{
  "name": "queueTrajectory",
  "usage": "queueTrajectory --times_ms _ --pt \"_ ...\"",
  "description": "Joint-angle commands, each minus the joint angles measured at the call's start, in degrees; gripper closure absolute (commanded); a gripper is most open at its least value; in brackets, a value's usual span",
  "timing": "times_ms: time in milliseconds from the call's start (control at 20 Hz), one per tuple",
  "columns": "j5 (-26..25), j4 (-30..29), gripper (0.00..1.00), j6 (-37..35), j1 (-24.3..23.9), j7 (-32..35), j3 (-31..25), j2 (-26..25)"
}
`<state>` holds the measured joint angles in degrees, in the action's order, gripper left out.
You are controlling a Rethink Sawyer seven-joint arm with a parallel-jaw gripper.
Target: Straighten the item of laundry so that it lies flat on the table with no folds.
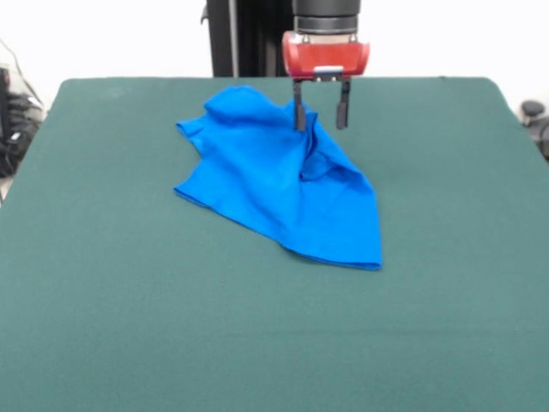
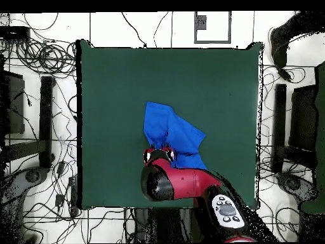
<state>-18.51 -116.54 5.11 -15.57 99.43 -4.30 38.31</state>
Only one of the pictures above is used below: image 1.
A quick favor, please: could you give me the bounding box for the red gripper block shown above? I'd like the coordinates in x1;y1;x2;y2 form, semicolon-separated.
281;30;371;132

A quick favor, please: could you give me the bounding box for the blue shirt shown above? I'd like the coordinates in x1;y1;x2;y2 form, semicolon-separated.
172;85;383;272

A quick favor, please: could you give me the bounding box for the dark green table cloth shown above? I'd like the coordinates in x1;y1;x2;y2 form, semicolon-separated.
0;76;549;412

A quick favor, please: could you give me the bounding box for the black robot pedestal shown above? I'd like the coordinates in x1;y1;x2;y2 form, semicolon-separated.
200;0;356;79

